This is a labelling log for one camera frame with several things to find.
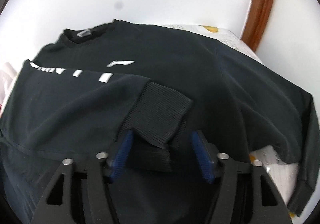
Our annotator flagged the brown wooden door frame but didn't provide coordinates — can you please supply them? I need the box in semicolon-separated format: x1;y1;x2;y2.
241;0;274;52

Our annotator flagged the fruit-print white tablecloth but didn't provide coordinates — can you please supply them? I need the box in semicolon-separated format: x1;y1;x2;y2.
162;24;301;218

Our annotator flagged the black long-sleeve sweatshirt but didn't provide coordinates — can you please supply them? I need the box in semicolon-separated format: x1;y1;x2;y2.
1;21;319;223

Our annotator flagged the white Miniso paper bag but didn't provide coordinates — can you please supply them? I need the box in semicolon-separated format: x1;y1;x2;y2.
1;62;19;115

